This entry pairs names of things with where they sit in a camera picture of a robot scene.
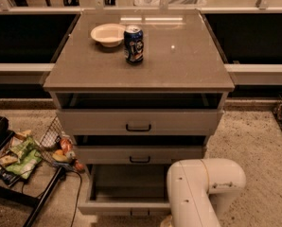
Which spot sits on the orange fruit toy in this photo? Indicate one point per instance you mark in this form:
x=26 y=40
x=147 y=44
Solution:
x=59 y=156

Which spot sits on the white bowl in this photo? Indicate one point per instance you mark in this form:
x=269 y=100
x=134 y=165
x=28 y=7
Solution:
x=108 y=35

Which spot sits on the left wire basket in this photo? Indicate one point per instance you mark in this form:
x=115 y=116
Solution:
x=55 y=138

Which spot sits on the black metal stand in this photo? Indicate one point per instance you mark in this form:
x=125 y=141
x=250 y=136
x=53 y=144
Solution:
x=35 y=203

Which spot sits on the grey drawer cabinet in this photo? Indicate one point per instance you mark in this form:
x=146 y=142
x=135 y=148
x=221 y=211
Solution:
x=181 y=70

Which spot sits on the green snack bag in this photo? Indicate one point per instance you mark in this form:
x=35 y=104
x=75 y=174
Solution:
x=27 y=158

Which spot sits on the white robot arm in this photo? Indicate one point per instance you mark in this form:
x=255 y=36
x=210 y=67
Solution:
x=200 y=191

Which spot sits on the grey drawer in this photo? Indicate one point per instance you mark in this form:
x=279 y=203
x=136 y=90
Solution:
x=126 y=190
x=139 y=122
x=109 y=155

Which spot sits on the blue soda can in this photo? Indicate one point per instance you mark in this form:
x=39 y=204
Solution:
x=133 y=44

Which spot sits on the dark blue snack bag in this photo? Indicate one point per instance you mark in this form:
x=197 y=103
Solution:
x=8 y=178

